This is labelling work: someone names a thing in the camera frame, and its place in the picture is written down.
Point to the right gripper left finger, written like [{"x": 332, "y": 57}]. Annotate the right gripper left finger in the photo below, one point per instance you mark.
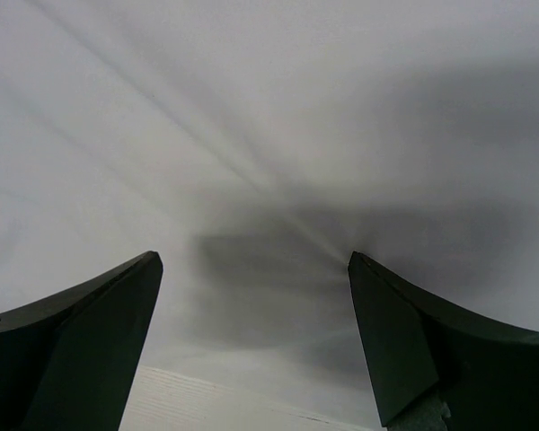
[{"x": 68, "y": 361}]

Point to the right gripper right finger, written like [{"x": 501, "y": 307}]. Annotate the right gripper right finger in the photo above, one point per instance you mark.
[{"x": 434, "y": 365}]

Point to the white t-shirt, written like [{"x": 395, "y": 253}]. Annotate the white t-shirt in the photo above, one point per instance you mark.
[{"x": 255, "y": 145}]

